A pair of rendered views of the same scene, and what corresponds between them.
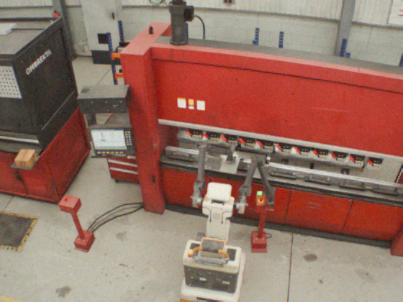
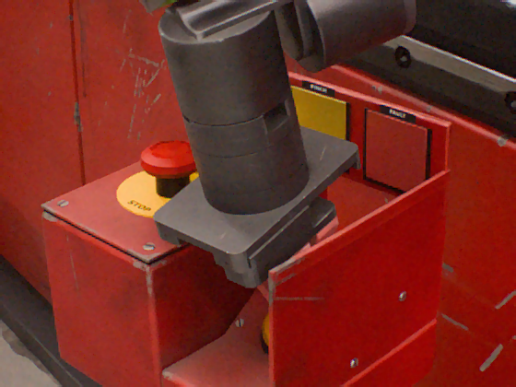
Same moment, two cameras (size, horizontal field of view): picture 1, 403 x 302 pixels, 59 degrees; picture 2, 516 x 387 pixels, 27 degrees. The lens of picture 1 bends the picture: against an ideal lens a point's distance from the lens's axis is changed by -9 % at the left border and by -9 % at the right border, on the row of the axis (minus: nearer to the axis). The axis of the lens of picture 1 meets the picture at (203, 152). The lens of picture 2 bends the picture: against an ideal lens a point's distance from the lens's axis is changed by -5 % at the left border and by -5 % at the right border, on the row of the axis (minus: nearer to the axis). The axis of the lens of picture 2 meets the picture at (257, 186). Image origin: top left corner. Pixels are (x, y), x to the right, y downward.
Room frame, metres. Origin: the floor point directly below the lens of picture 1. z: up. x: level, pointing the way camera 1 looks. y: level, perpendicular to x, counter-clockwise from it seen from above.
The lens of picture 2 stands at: (2.42, -1.05, 1.09)
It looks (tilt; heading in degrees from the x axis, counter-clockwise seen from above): 26 degrees down; 39
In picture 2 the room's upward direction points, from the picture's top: 1 degrees counter-clockwise
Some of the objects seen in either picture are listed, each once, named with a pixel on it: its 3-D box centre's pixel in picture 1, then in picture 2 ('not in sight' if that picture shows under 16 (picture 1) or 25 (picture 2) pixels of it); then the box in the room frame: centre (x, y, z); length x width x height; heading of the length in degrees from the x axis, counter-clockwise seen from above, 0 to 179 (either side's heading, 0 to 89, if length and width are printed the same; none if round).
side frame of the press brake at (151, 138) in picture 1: (156, 124); not in sight; (3.80, 0.56, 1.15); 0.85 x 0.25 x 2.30; 164
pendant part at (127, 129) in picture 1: (113, 138); not in sight; (3.21, 0.94, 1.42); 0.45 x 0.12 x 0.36; 88
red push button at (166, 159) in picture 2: not in sight; (172, 174); (2.87, -0.62, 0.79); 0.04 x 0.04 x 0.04
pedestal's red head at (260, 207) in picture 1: (265, 201); (240, 252); (2.88, -0.67, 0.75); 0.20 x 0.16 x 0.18; 85
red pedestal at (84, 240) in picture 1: (77, 222); not in sight; (2.88, 1.52, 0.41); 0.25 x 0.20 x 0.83; 164
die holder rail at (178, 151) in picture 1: (186, 153); not in sight; (3.52, 0.19, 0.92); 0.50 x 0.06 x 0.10; 74
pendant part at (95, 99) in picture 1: (109, 125); not in sight; (3.30, 0.99, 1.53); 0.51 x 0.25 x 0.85; 88
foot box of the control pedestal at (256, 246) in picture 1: (259, 241); not in sight; (2.85, -0.67, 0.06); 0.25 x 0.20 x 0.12; 175
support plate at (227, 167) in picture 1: (229, 165); not in sight; (3.23, -0.29, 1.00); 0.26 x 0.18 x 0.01; 164
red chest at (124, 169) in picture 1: (129, 150); not in sight; (4.11, 1.01, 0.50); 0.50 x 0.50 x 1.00; 74
